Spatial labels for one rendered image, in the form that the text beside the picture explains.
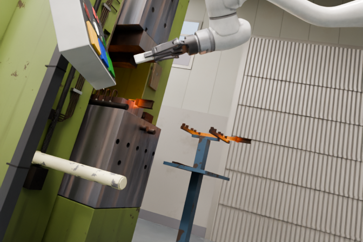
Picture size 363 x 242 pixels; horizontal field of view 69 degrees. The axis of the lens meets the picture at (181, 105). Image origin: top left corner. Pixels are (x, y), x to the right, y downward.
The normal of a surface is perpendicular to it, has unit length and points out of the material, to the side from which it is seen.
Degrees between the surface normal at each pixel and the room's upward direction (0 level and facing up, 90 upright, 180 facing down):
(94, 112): 90
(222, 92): 90
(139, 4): 90
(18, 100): 90
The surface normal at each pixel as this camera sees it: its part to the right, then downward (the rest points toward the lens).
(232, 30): 0.22, 0.25
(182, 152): -0.18, -0.29
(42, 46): -0.39, -0.32
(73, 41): 0.03, -0.24
